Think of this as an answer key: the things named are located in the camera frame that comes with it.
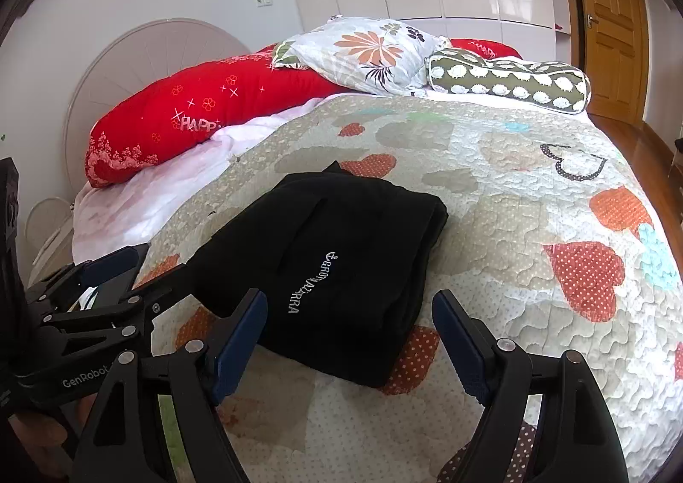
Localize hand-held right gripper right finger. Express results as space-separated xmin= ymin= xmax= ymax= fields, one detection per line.
xmin=432 ymin=290 xmax=630 ymax=483

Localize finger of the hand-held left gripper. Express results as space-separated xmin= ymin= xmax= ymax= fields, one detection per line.
xmin=43 ymin=264 xmax=201 ymax=340
xmin=26 ymin=244 xmax=150 ymax=310

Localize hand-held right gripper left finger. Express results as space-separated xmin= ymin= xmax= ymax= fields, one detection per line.
xmin=72 ymin=290 xmax=269 ymax=483

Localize black pants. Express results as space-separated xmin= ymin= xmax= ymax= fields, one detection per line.
xmin=189 ymin=160 xmax=449 ymax=389

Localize person's left hand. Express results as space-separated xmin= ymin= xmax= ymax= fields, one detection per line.
xmin=8 ymin=413 xmax=78 ymax=463

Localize white bed sheet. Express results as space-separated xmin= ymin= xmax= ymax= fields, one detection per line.
xmin=72 ymin=99 xmax=321 ymax=265

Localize heart patterned quilt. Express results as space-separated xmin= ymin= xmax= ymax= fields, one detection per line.
xmin=133 ymin=93 xmax=683 ymax=483

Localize red printed pillow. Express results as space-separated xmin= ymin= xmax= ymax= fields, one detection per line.
xmin=449 ymin=38 xmax=522 ymax=61
xmin=85 ymin=43 xmax=347 ymax=189

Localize round cream headboard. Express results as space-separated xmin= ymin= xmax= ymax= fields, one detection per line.
xmin=61 ymin=18 xmax=251 ymax=190

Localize green bolster pillow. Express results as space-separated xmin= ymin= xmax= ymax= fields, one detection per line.
xmin=427 ymin=48 xmax=593 ymax=113

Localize floral pillow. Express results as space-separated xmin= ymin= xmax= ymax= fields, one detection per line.
xmin=271 ymin=15 xmax=452 ymax=97

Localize wooden door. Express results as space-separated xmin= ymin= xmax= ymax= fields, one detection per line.
xmin=566 ymin=0 xmax=649 ymax=126

